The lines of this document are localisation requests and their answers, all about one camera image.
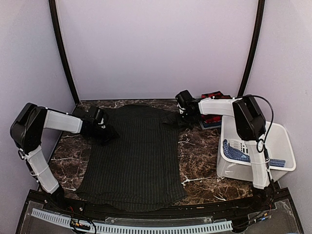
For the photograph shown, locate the dark pinstripe long sleeve shirt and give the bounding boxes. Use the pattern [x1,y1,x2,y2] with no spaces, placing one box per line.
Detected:
[76,105,186,213]

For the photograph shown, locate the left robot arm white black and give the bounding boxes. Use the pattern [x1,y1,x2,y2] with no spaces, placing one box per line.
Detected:
[10,103,119,194]

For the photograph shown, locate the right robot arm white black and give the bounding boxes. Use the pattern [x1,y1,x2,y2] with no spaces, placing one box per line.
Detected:
[175,90,273,189]

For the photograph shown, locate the red black plaid shirt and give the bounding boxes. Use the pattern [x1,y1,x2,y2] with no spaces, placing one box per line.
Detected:
[201,91,231,124]

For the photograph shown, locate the blue folded shirt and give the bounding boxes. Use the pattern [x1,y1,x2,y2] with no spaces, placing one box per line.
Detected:
[200,121,222,129]

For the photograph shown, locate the blue checked shirt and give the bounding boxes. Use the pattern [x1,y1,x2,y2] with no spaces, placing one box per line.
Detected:
[223,139,286,168]

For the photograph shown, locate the white plastic bin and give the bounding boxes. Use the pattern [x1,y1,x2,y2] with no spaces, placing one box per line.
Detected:
[216,116,296,182]

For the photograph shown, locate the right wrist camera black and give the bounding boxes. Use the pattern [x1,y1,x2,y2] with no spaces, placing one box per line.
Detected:
[175,90,194,109]

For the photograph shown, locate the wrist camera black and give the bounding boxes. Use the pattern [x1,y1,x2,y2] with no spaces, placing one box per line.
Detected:
[175,90,194,109]
[73,106,108,126]

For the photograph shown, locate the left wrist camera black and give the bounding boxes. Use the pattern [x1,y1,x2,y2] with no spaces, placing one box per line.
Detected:
[73,106,108,126]

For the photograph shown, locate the black curved front rail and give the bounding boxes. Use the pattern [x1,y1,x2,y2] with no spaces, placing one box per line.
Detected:
[26,190,291,223]

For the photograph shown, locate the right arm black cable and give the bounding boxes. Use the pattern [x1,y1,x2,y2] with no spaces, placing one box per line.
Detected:
[251,95,275,171]

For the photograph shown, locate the white slotted cable duct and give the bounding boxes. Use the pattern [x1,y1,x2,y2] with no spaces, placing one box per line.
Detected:
[31,208,233,234]

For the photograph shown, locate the right black frame post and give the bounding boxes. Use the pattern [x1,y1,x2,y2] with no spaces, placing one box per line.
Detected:
[237,0,265,96]

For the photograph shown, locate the black frame post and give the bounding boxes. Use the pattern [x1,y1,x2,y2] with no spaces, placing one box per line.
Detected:
[237,0,265,96]
[48,0,80,105]

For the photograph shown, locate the left black frame post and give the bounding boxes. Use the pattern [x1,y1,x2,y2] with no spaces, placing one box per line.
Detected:
[48,0,80,105]

